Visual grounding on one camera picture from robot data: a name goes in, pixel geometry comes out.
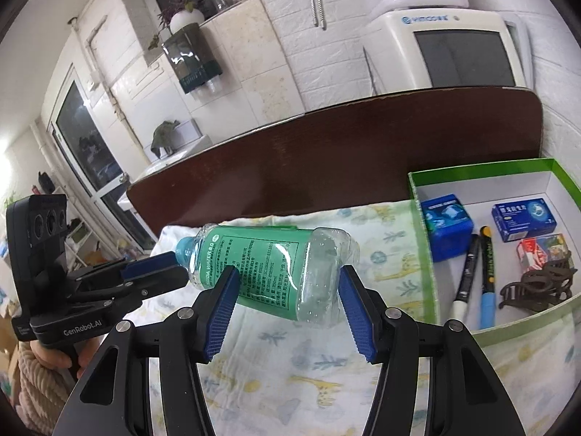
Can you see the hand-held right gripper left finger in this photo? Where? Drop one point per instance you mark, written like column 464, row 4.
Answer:
column 222, row 315

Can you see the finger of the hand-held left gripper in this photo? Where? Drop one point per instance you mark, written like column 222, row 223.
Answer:
column 150, row 288
column 154, row 268

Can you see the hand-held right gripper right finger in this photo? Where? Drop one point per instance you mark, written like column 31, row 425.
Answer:
column 358, row 322

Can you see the green label plastic bottle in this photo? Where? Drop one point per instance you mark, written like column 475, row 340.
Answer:
column 263, row 263

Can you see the green-rimmed cardboard box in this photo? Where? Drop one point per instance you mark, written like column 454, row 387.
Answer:
column 504, row 261

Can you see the person's left forearm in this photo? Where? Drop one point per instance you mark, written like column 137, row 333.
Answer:
column 31, row 393

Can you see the person's left hand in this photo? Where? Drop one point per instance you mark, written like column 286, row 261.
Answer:
column 50, row 354

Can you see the giraffe printed blanket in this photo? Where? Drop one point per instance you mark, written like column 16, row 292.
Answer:
column 281, row 349

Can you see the glass door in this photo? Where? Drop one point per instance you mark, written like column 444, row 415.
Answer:
column 86, row 145

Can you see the black marker with white cap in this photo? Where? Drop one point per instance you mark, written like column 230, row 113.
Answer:
column 467, row 272

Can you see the white washing machine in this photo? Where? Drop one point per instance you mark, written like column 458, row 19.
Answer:
column 190, row 147

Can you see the square blue box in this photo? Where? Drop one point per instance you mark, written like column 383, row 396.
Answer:
column 447, row 227

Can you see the black marker with blue cap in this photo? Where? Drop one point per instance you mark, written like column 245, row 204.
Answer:
column 488, row 272

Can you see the brown hair claw clip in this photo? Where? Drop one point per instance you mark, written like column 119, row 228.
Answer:
column 535, row 281

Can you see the flat blue medicine box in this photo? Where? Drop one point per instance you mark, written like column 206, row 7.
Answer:
column 522, row 220

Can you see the purple plant in white pot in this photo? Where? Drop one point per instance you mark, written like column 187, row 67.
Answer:
column 186, row 20

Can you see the white appliance with dark screen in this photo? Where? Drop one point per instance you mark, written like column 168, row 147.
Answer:
column 395, row 54

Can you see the white wall pipe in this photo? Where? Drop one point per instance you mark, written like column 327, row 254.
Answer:
column 113, row 109

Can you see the dark wall soap dispenser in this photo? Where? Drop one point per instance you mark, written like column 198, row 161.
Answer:
column 190, row 59

